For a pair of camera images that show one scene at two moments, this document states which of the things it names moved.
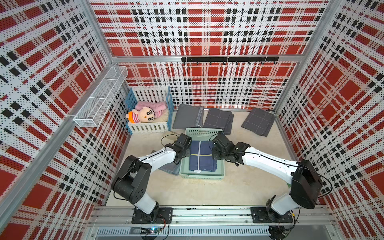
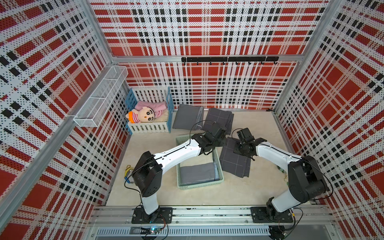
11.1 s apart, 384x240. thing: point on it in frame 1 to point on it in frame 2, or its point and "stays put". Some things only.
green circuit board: x=151 y=230 stays put
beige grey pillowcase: x=171 y=168 to x=208 y=172
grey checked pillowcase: x=259 y=121 to x=232 y=162
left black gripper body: x=187 y=152 to x=219 y=143
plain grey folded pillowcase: x=188 y=116 stays put
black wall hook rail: x=230 y=59 stays put
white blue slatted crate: x=163 y=122 stays put
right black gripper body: x=217 y=154 to x=239 y=148
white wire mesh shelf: x=93 y=111 stays put
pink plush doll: x=145 y=111 stays put
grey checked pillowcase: x=220 y=119 stays put
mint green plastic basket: x=201 y=134 to x=211 y=157
